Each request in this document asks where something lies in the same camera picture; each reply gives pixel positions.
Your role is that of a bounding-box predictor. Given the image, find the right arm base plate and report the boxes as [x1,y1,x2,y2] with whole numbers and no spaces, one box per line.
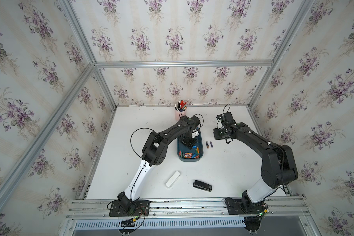
[224,197,268,216]

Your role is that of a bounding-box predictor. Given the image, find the pink pen cup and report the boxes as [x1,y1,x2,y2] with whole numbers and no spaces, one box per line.
[175,109,187,121]

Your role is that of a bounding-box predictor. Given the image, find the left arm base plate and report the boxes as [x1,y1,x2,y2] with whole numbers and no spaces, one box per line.
[107,200,150,217]

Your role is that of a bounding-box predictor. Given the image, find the black stapler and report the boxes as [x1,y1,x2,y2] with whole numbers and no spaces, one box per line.
[193,180,212,192]

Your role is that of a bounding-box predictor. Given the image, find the aluminium front rail frame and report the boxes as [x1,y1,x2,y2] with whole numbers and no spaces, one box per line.
[59,197,320,236]

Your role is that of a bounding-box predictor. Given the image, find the teal plastic storage box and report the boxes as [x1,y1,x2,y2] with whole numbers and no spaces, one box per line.
[177,129,204,162]

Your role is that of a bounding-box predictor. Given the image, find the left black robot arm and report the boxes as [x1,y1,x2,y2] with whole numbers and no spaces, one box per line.
[117,115,202,211]

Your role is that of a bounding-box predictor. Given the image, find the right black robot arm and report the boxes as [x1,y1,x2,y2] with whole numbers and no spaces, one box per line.
[213,112,298,204]

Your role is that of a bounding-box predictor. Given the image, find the white rectangular case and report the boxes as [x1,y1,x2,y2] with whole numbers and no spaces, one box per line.
[165,171,181,188]

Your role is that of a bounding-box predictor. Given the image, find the pens in cup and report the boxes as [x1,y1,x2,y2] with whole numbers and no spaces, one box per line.
[175,100,187,112]

